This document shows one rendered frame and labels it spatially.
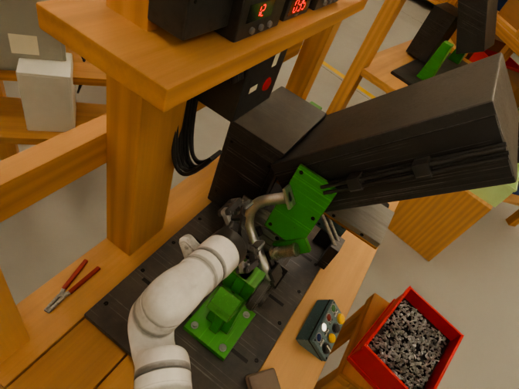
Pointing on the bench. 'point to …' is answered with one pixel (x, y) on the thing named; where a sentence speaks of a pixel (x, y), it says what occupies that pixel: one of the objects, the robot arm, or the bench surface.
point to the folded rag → (262, 380)
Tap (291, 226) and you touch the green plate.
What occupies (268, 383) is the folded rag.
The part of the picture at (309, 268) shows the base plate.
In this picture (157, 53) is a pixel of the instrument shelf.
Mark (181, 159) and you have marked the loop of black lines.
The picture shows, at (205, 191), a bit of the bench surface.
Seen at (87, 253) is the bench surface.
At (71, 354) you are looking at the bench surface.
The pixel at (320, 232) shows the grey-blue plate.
